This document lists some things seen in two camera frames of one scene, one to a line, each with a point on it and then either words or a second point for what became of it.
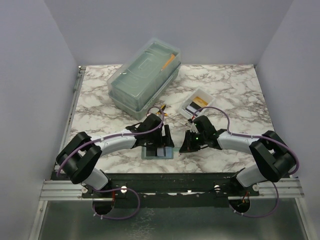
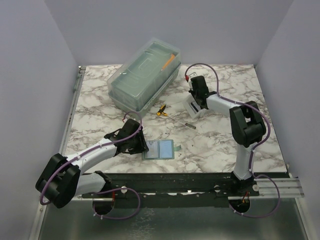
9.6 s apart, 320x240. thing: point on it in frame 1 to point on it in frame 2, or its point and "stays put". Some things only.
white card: x=160 y=151 to x=152 y=152
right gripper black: x=187 y=145 to x=193 y=93
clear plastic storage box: x=142 y=79 stays put
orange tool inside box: x=172 y=58 stays put
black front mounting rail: x=174 y=190 stays put
